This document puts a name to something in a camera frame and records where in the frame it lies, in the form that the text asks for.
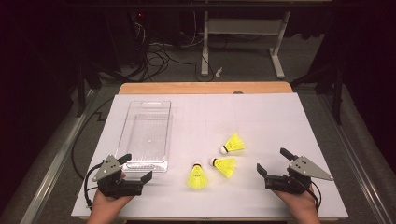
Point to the yellow shuttlecock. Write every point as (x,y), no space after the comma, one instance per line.
(235,143)
(197,179)
(225,166)

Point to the black metal stand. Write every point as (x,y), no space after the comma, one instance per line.
(337,99)
(80,93)

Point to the wooden table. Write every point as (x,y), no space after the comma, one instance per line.
(186,88)

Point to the white grid mat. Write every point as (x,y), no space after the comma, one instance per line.
(264,124)

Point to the black computer tower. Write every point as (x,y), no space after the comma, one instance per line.
(130,37)

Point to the person's right hand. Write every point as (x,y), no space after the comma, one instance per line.
(300,208)

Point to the metal floor rail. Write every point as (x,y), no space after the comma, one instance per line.
(53,168)
(358,161)

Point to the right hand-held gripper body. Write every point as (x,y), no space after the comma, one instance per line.
(303,168)

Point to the clear plastic tray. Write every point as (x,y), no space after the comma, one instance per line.
(146,124)

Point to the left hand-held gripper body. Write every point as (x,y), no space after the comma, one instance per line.
(107,169)

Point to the grey table grommet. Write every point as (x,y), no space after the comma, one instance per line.
(238,92)

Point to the person's left hand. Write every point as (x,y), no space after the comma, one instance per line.
(107,208)

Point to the small white floor object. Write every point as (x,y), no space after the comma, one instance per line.
(219,72)

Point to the white metal desk frame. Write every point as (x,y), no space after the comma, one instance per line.
(239,26)

